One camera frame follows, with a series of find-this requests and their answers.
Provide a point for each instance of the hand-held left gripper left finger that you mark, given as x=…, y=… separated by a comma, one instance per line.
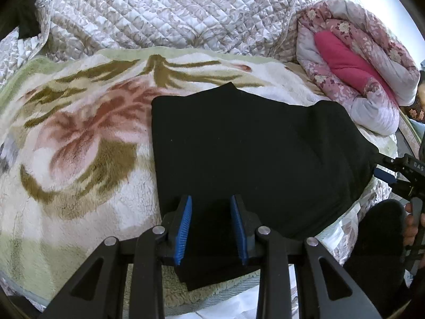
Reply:
x=184, y=227

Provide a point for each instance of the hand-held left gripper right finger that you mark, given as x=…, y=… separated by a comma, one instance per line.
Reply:
x=239, y=231

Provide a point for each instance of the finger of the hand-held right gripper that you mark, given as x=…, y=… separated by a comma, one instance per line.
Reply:
x=390, y=162
x=385, y=175

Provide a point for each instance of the black pants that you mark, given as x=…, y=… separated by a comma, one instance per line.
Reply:
x=265, y=156

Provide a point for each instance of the person's right hand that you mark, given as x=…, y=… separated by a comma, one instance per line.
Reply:
x=411, y=229

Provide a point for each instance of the pale patchwork bed sheet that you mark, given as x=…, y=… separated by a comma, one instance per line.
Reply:
x=345, y=232

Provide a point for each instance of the pink floral comforter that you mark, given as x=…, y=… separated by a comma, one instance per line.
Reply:
x=345, y=66

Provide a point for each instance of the floral fleece blanket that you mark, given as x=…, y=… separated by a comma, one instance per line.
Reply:
x=83, y=139

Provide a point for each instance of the grey quilted bedspread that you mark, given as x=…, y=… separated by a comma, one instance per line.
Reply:
x=166, y=13

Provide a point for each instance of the black garment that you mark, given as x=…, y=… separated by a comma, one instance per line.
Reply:
x=28, y=21

